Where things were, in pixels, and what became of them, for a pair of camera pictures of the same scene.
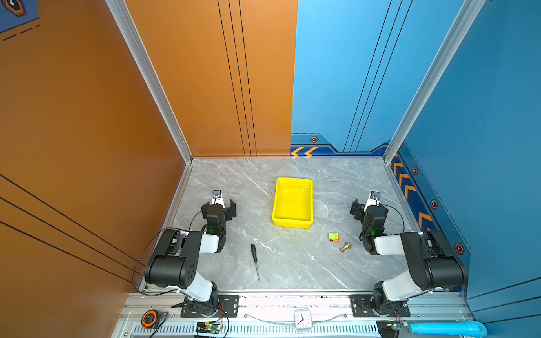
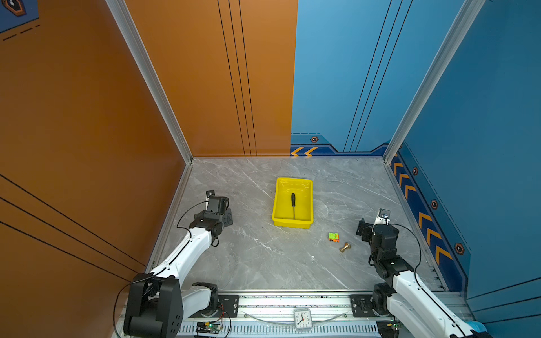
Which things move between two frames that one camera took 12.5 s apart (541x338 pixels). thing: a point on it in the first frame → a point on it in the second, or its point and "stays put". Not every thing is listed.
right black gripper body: (361, 215) → (368, 236)
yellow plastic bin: (294, 203) stays put
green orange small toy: (334, 237) stays put
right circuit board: (390, 329) stays put
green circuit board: (208, 327) stays put
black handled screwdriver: (255, 259) → (294, 204)
